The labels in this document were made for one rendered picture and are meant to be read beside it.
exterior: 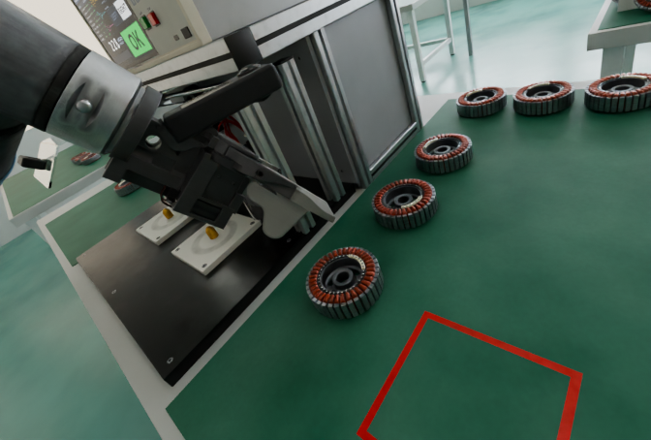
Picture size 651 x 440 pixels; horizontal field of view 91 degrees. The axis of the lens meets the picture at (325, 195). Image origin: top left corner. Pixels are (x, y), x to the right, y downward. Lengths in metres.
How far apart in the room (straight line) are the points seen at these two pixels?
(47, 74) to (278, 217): 0.20
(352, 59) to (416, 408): 0.57
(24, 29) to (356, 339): 0.43
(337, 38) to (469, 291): 0.48
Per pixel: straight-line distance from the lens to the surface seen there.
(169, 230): 0.88
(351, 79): 0.67
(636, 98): 0.82
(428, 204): 0.55
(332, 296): 0.46
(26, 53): 0.31
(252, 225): 0.69
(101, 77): 0.31
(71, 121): 0.31
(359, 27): 0.71
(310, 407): 0.44
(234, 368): 0.52
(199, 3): 0.62
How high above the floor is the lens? 1.12
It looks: 31 degrees down
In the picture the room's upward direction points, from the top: 23 degrees counter-clockwise
